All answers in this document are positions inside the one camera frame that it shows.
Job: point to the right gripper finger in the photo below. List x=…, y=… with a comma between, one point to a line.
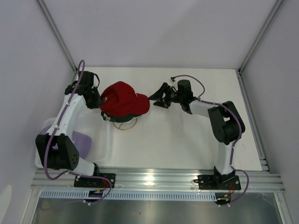
x=160, y=93
x=161, y=104

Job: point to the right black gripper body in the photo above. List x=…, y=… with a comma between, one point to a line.
x=171, y=96

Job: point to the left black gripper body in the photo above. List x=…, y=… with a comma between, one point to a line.
x=96, y=101

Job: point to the red baseball cap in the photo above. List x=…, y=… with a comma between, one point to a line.
x=120, y=100

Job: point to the dark green baseball cap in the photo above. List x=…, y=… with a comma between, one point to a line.
x=124, y=119

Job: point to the lavender baseball cap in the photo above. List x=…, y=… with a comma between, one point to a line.
x=81, y=141

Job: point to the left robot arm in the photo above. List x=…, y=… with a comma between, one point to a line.
x=57, y=153

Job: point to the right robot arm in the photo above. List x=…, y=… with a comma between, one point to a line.
x=226, y=123

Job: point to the white plastic basket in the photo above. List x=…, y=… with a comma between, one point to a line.
x=92, y=124

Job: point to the aluminium mounting rail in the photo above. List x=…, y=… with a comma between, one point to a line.
x=164, y=179

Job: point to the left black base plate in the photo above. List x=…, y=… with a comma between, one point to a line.
x=106, y=180

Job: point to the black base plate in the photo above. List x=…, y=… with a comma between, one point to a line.
x=208, y=182
x=106, y=180

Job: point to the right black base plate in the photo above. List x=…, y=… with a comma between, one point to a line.
x=208, y=182

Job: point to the white slotted cable duct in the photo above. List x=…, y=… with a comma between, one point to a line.
x=129, y=195

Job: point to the left aluminium frame post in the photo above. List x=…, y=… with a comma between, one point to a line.
x=56, y=33

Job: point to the aluminium frame post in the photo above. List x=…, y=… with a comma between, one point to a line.
x=56, y=33
x=261, y=34

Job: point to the right aluminium frame post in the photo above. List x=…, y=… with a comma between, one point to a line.
x=261, y=34

